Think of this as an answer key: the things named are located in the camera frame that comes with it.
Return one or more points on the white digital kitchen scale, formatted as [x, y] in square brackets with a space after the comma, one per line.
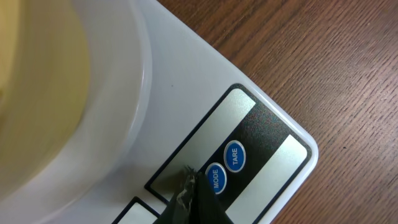
[163, 101]

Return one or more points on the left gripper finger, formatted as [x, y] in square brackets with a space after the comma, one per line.
[193, 202]

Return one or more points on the pale yellow bowl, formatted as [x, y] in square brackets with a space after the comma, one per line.
[45, 75]

